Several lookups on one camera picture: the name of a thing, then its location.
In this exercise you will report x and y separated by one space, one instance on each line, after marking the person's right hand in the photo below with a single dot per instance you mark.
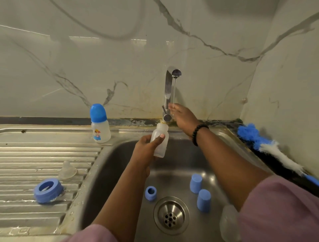
185 119

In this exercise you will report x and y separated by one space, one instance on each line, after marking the person's left hand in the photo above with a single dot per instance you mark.
144 152

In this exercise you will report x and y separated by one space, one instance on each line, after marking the translucent bottle front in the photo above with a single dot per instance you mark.
160 142

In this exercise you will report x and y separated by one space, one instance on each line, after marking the translucent bottle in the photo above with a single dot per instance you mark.
229 222
160 142

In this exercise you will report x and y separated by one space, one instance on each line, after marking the cartoon print baby bottle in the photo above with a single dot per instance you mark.
100 127

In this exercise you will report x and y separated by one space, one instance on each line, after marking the blue cylindrical bottle cap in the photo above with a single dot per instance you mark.
196 183
204 200

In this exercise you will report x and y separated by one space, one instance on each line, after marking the blue and white bottle brush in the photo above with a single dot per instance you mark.
249 132

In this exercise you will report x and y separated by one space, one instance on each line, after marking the clear silicone teat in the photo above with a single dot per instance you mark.
67 171

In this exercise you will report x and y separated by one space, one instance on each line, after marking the person's left forearm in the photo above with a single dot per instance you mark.
119 204

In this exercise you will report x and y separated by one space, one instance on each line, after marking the chrome sink faucet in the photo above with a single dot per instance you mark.
168 94

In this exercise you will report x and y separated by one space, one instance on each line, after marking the metal sink drain strainer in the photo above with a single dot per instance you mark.
171 215

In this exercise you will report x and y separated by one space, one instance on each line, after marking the pink shirt sleeve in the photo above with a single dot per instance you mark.
92 233
279 209

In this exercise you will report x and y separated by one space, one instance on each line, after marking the stainless steel sink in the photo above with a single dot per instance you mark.
45 164

